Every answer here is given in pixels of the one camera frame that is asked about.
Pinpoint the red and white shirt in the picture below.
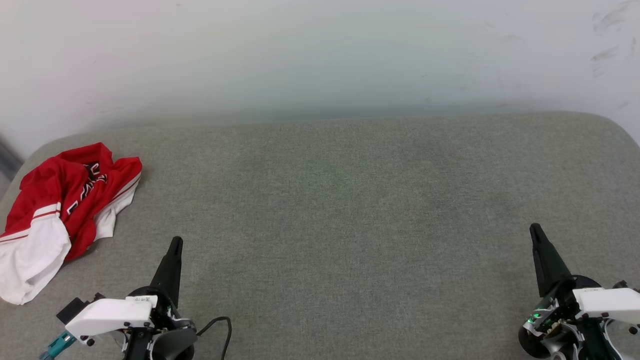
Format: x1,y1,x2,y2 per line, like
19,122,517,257
0,142,143,306

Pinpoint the grey fabric sofa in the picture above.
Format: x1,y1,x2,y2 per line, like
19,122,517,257
0,111,640,360

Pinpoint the teal cable connector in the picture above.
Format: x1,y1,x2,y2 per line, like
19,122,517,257
39,331,77,360

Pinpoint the thin black cable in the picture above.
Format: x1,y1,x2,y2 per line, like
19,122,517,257
196,316,232,360

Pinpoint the dark grey baseboard strip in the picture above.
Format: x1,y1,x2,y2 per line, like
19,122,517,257
0,136,25,182

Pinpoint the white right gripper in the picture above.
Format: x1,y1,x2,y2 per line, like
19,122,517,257
518,223,640,360

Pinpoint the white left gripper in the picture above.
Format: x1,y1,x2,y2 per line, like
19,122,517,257
65,236,198,360

